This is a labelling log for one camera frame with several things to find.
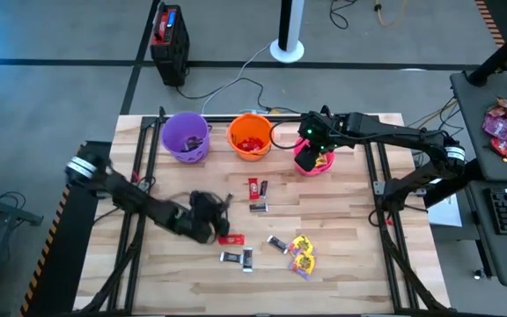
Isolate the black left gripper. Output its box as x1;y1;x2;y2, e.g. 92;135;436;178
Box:
169;191;231;246

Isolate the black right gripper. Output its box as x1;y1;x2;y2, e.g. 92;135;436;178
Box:
295;110;349;173

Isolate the purple pumpkin face bucket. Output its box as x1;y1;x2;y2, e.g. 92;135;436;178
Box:
160;110;212;165

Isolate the purple candy bag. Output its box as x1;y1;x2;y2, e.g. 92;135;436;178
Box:
481;114;507;141

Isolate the pink pumpkin face bucket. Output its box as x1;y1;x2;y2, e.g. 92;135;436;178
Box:
292;136;337;178

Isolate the orange pumpkin face bucket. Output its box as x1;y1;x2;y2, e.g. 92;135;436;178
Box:
225;112;276;163

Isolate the black white floor stand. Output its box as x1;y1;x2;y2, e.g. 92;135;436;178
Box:
268;0;306;64

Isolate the black diagonal desk leg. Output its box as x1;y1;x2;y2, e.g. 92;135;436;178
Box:
422;158;486;209

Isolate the dark grey side desk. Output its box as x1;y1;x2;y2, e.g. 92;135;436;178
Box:
450;70;507;288

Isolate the red black tool case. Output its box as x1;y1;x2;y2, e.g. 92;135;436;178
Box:
149;2;191;88

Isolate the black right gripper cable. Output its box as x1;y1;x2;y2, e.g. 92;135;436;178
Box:
269;119;308;151

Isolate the white floor cable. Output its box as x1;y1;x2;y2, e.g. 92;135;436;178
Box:
199;41;276;116

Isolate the black left arm cable bundle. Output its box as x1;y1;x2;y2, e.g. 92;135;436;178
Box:
75;210;147;316

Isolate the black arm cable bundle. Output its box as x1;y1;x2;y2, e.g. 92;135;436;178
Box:
75;210;147;316
367;206;448;314

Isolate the yellow desk cable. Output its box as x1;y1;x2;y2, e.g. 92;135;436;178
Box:
405;97;459;127

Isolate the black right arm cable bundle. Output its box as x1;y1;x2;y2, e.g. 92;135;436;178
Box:
367;206;448;314

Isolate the black desk cable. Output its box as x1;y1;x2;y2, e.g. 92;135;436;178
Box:
411;99;466;138

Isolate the black looped floor cable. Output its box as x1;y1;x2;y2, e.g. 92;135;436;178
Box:
328;0;360;31

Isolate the yellow floor cable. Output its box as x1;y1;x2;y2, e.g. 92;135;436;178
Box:
374;0;412;27

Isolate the grey metal cart frame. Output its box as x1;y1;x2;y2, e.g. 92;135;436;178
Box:
0;175;46;317

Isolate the black desk post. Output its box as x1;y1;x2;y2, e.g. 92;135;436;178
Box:
467;17;507;88

